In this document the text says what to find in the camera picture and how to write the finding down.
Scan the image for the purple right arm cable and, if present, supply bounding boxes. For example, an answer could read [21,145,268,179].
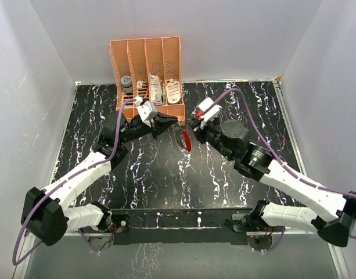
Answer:
[212,88,356,253]

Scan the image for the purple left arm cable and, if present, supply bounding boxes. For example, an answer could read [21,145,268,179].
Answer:
[12,98,138,267]

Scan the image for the oval white blister pack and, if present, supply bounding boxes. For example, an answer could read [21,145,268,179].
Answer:
[166,79,181,105]

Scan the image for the orange plastic desk organizer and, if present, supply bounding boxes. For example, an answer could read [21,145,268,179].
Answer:
[109,36,185,126]

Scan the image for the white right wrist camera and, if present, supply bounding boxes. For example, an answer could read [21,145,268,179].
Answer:
[193,98,221,131]

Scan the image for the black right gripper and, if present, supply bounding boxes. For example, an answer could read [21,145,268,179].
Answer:
[189,117,235,162]

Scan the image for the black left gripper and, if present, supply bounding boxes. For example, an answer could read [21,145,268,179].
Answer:
[119,112,178,145]

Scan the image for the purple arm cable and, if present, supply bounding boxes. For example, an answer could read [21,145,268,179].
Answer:
[12,98,138,267]
[212,88,356,253]

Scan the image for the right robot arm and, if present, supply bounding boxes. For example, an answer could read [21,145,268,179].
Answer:
[190,117,356,247]

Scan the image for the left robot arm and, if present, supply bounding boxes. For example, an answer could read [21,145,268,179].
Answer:
[21,112,178,246]

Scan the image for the white product packet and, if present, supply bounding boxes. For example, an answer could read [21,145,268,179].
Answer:
[149,74,163,105]

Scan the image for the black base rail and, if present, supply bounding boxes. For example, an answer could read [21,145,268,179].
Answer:
[78,208,283,247]

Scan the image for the small white card box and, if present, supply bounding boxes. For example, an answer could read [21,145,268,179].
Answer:
[136,80,143,89]

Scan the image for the grey round tin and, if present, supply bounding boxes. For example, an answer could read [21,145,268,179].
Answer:
[120,76,134,94]

